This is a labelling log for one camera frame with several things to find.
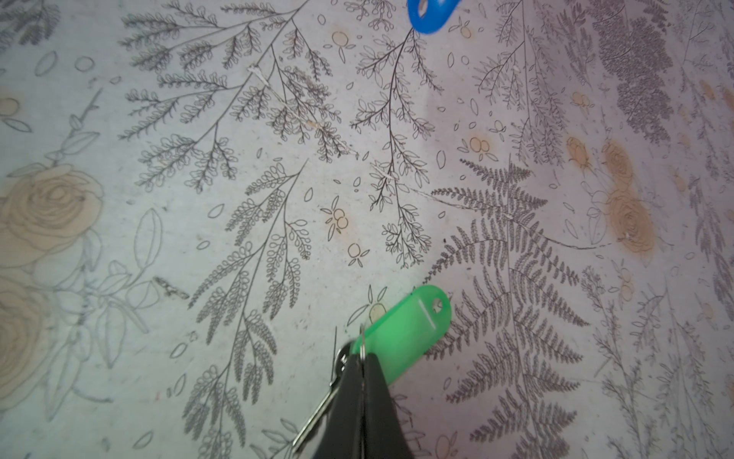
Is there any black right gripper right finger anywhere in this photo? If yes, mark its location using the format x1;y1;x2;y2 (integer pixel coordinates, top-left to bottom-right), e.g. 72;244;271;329
363;354;414;459

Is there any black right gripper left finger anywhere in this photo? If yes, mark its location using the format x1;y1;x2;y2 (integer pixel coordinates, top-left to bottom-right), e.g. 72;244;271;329
313;355;364;459

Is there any green plastic key tag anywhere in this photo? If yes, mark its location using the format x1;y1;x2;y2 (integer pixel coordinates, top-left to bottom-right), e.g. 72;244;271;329
351;285;452;384

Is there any blue plastic key tag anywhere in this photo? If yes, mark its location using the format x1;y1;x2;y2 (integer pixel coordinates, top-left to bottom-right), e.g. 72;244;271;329
407;0;460;34

